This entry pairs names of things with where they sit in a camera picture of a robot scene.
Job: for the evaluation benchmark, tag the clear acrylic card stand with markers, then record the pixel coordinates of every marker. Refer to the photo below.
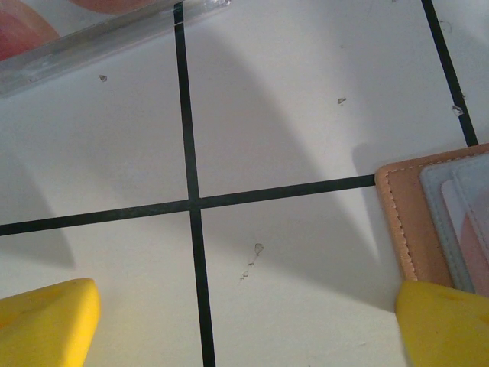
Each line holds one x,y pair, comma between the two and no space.
95,34

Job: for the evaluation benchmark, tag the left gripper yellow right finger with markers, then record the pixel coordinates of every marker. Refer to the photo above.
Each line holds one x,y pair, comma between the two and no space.
451,332

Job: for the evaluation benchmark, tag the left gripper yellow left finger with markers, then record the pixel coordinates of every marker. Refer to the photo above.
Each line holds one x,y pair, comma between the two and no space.
46,329

